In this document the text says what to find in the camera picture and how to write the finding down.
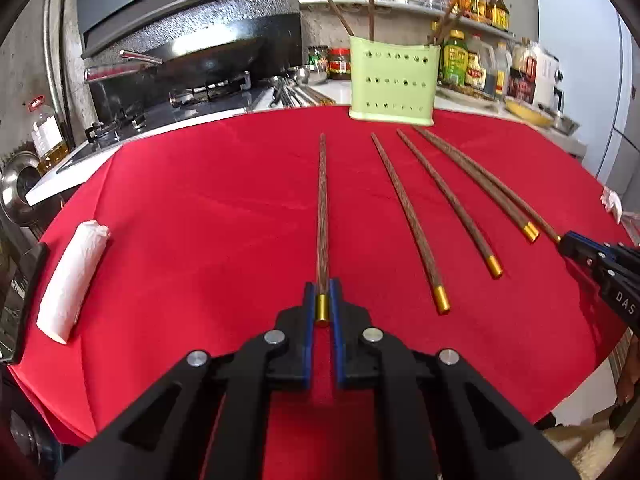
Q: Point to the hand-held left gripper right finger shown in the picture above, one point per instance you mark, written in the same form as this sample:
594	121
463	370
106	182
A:
339	350

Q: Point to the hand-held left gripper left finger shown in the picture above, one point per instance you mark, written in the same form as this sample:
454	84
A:
309	350

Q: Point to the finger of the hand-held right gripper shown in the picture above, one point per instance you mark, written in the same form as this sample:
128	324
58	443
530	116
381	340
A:
582	259
592	246

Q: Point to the wooden chopstick gold tip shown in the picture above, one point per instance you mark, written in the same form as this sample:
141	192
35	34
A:
445	22
322	210
371	7
335	10
441	300
530	231
494	266
546	228

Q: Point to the green perforated utensil holder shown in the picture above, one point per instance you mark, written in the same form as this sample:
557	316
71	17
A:
395	85

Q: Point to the white crumpled tissue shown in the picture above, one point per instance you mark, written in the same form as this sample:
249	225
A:
611	202

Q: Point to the wooden chair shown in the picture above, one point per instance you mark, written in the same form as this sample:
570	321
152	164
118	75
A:
625	360

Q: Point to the steel bowl with food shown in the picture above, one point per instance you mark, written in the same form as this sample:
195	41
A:
562	121

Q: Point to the yellow bowl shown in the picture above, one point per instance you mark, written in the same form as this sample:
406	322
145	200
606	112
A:
527	110

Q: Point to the red tablecloth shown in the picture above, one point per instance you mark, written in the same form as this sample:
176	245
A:
200	240

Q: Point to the white kitchen appliance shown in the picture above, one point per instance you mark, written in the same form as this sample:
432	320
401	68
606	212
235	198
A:
547	80

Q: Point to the clear plastic jug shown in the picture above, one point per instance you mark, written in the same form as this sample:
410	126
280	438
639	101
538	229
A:
502	72

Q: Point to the plate of food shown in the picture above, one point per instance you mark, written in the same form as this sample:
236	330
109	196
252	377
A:
470	92

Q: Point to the white refrigerator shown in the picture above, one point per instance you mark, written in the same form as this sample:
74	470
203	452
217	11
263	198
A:
575	20

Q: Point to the green plastic bottle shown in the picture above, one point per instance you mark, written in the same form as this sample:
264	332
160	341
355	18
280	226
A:
455	60

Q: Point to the white rolled towel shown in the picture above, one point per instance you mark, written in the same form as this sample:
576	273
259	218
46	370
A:
70	280

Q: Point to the row of metal chopsticks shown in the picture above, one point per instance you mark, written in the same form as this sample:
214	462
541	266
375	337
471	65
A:
310	96

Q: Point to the tall dark bottle yellow label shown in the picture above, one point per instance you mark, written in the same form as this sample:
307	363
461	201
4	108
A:
497	10

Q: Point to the white kitchen counter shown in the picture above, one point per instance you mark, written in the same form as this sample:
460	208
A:
340	92

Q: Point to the steel ladle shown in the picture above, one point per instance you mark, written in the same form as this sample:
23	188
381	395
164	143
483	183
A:
276	91

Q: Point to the gas stove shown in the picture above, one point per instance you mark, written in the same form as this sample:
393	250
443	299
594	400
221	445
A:
165	120

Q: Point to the small steel bowl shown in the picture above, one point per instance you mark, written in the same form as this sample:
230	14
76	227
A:
305	75

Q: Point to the red lid chili jar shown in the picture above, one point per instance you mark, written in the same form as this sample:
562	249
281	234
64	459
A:
339	65

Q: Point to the black smartphone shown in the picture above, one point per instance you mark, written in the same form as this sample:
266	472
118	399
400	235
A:
27	305

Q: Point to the green label jar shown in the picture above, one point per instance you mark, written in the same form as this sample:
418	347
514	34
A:
318	60

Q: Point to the steel wok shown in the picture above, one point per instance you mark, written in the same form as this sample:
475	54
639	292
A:
210	65

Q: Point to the steel pot lid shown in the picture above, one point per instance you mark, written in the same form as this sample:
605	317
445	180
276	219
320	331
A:
20	185

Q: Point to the clear cooking oil bottle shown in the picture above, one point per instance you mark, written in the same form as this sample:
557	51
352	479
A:
47	140

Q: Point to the white wall shelf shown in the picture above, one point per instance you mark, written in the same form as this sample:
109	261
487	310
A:
410	7

